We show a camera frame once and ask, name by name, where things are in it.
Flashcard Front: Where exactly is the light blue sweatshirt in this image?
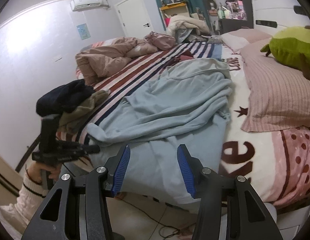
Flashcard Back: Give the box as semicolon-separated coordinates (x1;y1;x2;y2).
87;58;232;212

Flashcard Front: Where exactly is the cream clothes pile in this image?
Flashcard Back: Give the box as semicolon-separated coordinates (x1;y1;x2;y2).
166;15;210;43

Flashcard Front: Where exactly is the person's left hand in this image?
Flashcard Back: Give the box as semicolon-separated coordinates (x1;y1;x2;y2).
26;162;63;184

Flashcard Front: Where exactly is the beige fleece garment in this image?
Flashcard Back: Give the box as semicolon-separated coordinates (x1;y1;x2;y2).
57;89;111;134

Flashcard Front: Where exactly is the dark navy garment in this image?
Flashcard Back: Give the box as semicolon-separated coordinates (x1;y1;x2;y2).
36;79;95;117

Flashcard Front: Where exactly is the tan pink crumpled duvet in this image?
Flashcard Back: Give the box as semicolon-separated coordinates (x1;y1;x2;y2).
75;37;159;85

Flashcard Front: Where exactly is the striped fleece blanket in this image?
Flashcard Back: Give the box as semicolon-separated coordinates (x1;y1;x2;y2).
57;42;222;144

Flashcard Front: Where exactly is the pink ribbed near pillow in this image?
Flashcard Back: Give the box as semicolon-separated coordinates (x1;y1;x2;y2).
240;39;310;132

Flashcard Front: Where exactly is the white air conditioner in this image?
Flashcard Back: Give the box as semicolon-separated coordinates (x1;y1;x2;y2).
70;0;110;11

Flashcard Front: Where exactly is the pink satin bag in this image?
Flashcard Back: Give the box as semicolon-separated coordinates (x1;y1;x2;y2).
144;31;176;50

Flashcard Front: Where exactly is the white door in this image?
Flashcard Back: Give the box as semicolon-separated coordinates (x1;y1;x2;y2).
115;0;154;38

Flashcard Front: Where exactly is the pink far pillow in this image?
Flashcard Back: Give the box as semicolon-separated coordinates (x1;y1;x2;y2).
221;28;272;52

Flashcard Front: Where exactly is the green avocado plush toy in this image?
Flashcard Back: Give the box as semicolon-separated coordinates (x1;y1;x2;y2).
260;26;310;80

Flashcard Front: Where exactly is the yellow shelf unit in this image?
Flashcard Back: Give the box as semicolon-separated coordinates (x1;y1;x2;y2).
159;2;190;28

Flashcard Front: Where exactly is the white bed headboard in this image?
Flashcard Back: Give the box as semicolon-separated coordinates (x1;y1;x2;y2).
252;0;310;35

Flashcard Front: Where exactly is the black bookshelf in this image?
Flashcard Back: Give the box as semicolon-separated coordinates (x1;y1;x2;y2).
218;0;253;34

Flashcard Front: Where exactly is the blue wall poster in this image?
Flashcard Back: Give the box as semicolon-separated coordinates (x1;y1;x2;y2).
76;23;91;40

